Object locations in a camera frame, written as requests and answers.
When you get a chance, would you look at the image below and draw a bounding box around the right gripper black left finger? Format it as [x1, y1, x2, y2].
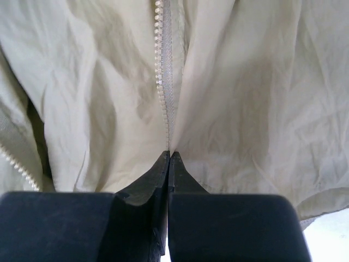
[1, 151, 170, 261]

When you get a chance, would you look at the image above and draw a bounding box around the khaki tan jacket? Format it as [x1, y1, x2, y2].
[1, 1, 348, 227]

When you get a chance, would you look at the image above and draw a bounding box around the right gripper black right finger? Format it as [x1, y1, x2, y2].
[168, 152, 311, 261]

